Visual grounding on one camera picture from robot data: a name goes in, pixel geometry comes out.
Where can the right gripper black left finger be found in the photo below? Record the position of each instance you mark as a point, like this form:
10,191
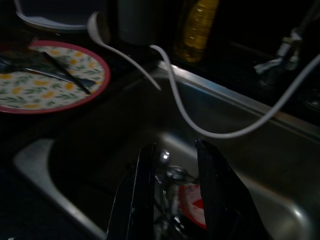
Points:
135,200

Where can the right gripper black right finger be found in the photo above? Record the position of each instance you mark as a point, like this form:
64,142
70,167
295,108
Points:
220,195

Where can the floral plate with pink rim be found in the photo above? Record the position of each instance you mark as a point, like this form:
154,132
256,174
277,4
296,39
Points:
37,92

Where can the red and white plate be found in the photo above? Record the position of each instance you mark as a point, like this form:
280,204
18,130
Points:
191,205

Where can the shiny steel utensil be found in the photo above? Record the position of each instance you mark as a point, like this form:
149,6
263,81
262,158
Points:
175,173

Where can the stainless steel sink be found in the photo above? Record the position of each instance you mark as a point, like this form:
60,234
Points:
250,155

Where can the dark slim utensil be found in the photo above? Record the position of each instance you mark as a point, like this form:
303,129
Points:
67,73

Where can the silver metal spoon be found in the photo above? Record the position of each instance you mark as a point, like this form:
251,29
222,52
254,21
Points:
52,74

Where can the chrome faucet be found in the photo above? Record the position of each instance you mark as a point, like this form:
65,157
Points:
287,47

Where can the yellow cooking oil bottle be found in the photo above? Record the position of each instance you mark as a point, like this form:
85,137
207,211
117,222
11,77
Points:
197,30

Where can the grey thermos flask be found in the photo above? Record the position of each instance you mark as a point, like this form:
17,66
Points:
137,22

